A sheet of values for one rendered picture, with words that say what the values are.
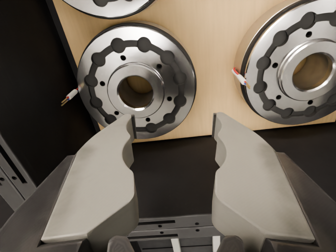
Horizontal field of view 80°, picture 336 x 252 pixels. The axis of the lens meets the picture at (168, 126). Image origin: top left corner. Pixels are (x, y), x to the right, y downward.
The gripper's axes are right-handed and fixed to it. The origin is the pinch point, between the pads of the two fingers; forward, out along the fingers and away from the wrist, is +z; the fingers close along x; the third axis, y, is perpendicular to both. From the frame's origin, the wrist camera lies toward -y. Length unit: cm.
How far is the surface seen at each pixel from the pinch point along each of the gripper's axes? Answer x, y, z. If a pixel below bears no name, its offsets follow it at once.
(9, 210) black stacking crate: -14.8, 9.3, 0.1
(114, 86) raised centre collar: -4.8, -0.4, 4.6
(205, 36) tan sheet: 2.9, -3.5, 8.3
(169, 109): -0.4, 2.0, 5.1
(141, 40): -2.4, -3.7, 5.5
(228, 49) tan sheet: 5.1, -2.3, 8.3
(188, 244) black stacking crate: 2.1, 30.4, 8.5
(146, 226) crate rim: -2.3, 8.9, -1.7
